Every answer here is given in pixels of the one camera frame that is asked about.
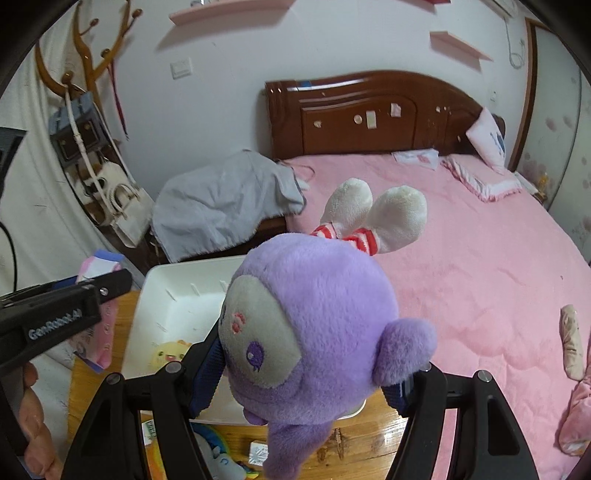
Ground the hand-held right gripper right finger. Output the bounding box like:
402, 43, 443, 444
382, 361, 539, 480

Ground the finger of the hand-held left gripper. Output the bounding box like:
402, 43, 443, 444
95, 269, 133, 305
28, 274, 81, 292

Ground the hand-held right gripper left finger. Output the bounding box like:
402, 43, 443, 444
62, 323, 232, 480

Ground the white plastic bin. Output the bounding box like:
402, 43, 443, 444
121, 255, 368, 425

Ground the blue plush toy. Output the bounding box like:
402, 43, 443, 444
191, 424, 259, 480

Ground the small silver box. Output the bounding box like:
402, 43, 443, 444
248, 440, 269, 469

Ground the purple plush toy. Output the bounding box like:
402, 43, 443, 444
217, 178, 438, 478

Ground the person's left hand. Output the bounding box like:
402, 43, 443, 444
17, 361, 63, 480

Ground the yellow plush toy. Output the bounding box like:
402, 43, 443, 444
150, 339, 194, 372

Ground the pink printed packet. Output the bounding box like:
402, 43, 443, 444
74, 249, 123, 374

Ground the white handbag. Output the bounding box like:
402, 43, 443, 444
108, 182, 155, 247

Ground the white curtain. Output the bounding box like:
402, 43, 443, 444
0, 41, 153, 296

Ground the cream fluffy bag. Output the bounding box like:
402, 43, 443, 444
78, 159, 130, 199

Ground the grey cloth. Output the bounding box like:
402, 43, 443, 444
151, 150, 308, 264

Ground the pink bed blanket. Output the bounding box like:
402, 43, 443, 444
277, 152, 591, 480

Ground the blue brown satchel bag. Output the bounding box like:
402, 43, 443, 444
48, 92, 123, 167

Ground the pink clothing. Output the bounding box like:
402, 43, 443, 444
556, 369, 591, 457

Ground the beige printed cloth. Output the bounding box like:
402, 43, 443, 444
560, 305, 586, 381

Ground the pink frilled pillow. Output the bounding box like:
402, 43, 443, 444
441, 154, 525, 202

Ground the wooden coat rack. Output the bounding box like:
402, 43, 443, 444
34, 0, 144, 139

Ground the white folded cloth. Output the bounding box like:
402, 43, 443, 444
392, 148, 439, 171

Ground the white pillow blue print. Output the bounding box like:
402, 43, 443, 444
465, 107, 508, 174

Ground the brown wooden headboard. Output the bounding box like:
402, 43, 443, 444
264, 70, 506, 160

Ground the flower print wardrobe door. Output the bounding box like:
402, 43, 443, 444
508, 18, 591, 268

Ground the white air conditioner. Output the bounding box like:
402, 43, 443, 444
489, 0, 527, 17

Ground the black cable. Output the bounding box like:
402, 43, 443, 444
0, 222, 19, 296

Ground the red hanging strap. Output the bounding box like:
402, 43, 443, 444
108, 60, 131, 139

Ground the long pink wall shelf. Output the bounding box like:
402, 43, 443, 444
168, 0, 296, 26

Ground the short pink wall shelf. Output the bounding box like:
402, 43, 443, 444
429, 31, 494, 61

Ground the white air conditioner cable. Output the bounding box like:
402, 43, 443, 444
503, 16, 527, 70

